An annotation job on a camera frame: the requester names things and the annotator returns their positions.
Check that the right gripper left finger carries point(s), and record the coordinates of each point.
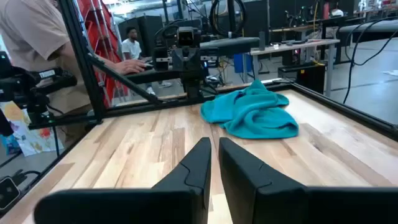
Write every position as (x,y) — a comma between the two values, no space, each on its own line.
(174,205)

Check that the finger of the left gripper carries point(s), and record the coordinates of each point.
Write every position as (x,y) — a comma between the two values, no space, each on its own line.
(179,60)
(194,60)

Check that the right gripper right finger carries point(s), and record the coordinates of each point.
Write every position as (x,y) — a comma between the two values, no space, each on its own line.
(267,202)

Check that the teal terry towel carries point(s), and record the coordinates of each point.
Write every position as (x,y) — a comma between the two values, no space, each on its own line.
(248,115)

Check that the black labelled robot arm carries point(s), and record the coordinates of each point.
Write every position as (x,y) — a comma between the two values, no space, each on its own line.
(18,87)

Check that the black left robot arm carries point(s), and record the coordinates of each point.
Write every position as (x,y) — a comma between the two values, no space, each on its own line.
(192,85)

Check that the seated person in white shirt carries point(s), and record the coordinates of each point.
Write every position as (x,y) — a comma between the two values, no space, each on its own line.
(146,34)

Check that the person's hand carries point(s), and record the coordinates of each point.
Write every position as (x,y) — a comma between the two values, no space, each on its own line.
(130,66)

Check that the dark grey desk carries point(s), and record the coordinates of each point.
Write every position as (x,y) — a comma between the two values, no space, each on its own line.
(370,27)
(230,46)

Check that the blue bin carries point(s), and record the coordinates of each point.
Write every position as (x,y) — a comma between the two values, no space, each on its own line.
(242,63)

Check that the red metal rack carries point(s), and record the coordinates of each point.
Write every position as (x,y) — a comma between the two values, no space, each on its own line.
(99,34)

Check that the small black upright object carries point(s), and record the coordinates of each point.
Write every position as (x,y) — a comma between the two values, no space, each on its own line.
(261,40)

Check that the grey desk with computer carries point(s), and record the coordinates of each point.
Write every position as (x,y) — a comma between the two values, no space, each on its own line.
(295,46)

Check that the black computer tower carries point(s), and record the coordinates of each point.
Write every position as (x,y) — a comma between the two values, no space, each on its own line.
(301,76)

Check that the colourful printed paper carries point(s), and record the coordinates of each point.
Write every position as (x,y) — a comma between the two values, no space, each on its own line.
(28,137)

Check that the small black device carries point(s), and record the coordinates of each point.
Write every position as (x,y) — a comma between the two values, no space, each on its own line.
(7,193)

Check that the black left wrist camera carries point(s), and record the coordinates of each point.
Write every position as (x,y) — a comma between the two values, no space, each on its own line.
(185,36)

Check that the black aluminium table frame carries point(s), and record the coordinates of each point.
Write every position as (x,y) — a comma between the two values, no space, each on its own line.
(84,62)

